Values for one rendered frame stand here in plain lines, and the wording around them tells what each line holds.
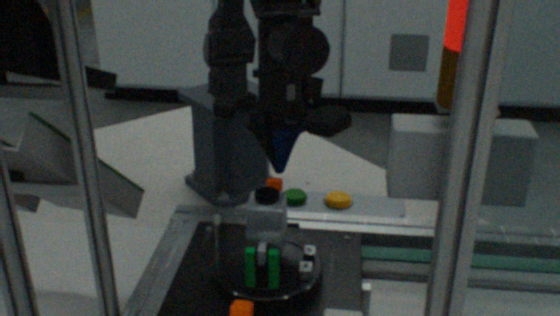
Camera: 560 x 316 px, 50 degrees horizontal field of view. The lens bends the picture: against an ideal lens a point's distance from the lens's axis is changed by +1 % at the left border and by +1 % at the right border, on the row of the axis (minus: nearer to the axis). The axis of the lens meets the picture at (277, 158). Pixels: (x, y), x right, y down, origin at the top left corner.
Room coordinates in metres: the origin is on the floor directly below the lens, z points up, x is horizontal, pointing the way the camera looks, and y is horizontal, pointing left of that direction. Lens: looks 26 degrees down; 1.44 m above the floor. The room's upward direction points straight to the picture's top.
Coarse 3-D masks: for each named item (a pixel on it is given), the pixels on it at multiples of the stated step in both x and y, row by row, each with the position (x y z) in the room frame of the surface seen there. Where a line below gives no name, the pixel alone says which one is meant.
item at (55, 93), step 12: (0, 84) 0.61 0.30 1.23; (12, 84) 0.61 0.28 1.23; (24, 84) 0.61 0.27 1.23; (36, 84) 0.61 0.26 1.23; (48, 84) 0.61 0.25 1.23; (60, 84) 0.61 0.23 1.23; (0, 96) 0.61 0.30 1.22; (12, 96) 0.61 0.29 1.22; (24, 96) 0.61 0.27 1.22; (36, 96) 0.61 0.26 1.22; (48, 96) 0.61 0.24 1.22; (60, 96) 0.60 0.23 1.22
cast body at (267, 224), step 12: (252, 192) 0.64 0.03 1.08; (264, 192) 0.62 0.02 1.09; (276, 192) 0.62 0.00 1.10; (252, 204) 0.61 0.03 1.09; (264, 204) 0.61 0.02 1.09; (276, 204) 0.61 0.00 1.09; (252, 216) 0.60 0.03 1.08; (264, 216) 0.60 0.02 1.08; (276, 216) 0.60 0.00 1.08; (252, 228) 0.60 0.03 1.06; (264, 228) 0.60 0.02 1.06; (276, 228) 0.60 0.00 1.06; (252, 240) 0.59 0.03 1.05; (264, 240) 0.59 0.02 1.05; (276, 240) 0.59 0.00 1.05; (264, 252) 0.57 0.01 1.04; (264, 264) 0.57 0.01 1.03
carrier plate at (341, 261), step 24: (192, 240) 0.71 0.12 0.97; (312, 240) 0.71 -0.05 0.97; (336, 240) 0.71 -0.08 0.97; (360, 240) 0.71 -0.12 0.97; (192, 264) 0.65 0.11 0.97; (336, 264) 0.65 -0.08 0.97; (360, 264) 0.65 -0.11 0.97; (168, 288) 0.60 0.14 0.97; (192, 288) 0.60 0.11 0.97; (336, 288) 0.60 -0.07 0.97; (360, 288) 0.60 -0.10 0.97; (168, 312) 0.56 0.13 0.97; (192, 312) 0.56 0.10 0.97; (216, 312) 0.56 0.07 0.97; (288, 312) 0.56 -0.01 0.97; (312, 312) 0.56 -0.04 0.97
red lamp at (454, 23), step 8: (456, 0) 0.47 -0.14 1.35; (464, 0) 0.47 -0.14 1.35; (448, 8) 0.49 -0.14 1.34; (456, 8) 0.47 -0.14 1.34; (464, 8) 0.47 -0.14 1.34; (448, 16) 0.48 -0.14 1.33; (456, 16) 0.47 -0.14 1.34; (448, 24) 0.48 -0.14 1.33; (456, 24) 0.47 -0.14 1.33; (448, 32) 0.48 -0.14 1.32; (456, 32) 0.47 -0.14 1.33; (448, 40) 0.48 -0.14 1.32; (456, 40) 0.47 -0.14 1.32; (456, 48) 0.47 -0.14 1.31
